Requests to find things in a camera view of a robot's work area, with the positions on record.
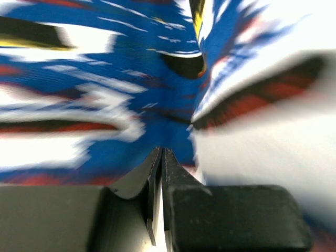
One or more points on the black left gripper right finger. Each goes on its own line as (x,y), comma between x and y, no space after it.
(184,209)

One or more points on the blue white red patterned trousers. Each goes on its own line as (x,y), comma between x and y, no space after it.
(90,88)

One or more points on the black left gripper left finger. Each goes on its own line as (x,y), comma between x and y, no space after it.
(138,193)

